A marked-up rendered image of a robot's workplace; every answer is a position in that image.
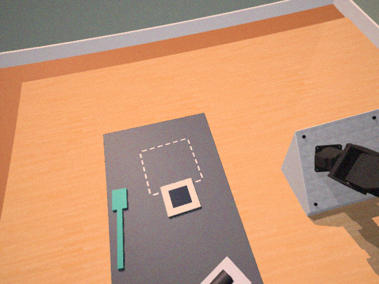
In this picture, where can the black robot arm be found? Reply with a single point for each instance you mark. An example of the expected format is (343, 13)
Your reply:
(357, 165)

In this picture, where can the dark grey flat mat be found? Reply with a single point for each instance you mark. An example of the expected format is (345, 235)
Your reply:
(185, 248)

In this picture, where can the peach square tile with dark square centre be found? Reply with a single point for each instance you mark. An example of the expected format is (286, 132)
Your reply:
(180, 197)

